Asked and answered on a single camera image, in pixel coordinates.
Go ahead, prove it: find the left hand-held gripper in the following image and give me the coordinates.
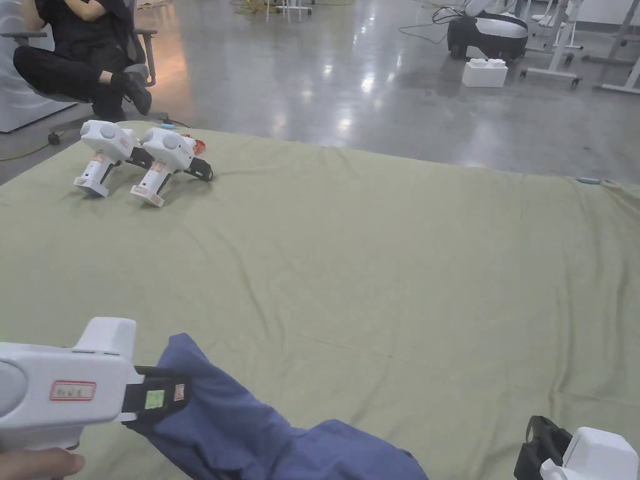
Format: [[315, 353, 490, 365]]
[[0, 316, 194, 451]]

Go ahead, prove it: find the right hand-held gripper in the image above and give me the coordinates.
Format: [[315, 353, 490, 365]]
[[513, 414, 640, 480]]

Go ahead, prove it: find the blue garment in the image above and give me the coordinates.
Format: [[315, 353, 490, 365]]
[[122, 332, 432, 480]]

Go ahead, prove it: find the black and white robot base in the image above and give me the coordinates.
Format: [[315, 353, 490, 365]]
[[446, 0, 530, 63]]

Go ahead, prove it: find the person's left hand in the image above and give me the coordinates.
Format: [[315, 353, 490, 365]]
[[0, 446, 86, 480]]

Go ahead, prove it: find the bed with pale green sheet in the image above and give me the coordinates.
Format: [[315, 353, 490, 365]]
[[0, 119, 640, 480]]

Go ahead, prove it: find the spare white hand-held gripper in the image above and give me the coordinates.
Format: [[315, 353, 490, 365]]
[[73, 119, 153, 198], [130, 127, 216, 208]]

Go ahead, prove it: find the grey office chair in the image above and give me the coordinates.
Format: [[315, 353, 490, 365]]
[[0, 0, 159, 146]]

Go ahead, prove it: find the white foam block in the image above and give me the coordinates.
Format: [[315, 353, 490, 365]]
[[461, 57, 509, 89]]

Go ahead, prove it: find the yellow cable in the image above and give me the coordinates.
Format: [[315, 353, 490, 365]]
[[0, 144, 52, 162]]

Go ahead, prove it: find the white table frame on wheels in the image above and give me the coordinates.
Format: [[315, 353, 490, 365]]
[[519, 0, 640, 94]]

